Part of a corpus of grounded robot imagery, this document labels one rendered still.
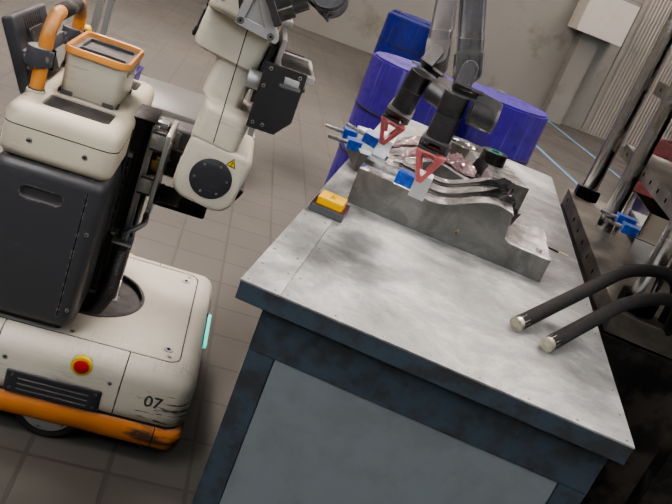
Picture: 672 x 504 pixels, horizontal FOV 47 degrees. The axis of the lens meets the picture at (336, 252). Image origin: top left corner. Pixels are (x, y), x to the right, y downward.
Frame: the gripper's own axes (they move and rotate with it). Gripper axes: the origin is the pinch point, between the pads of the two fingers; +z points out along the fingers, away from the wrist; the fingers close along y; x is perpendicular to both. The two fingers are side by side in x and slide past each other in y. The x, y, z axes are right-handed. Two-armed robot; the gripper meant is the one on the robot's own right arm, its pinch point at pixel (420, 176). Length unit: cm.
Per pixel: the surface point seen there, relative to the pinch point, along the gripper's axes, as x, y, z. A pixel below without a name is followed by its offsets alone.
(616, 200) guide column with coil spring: -63, 98, 3
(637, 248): -67, 65, 8
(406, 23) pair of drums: 78, 654, 12
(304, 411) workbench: 1, -50, 36
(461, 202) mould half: -11.3, 11.6, 4.5
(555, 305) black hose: -35.7, -15.9, 9.5
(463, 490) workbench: -30, -49, 37
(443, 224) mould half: -9.6, 10.5, 10.9
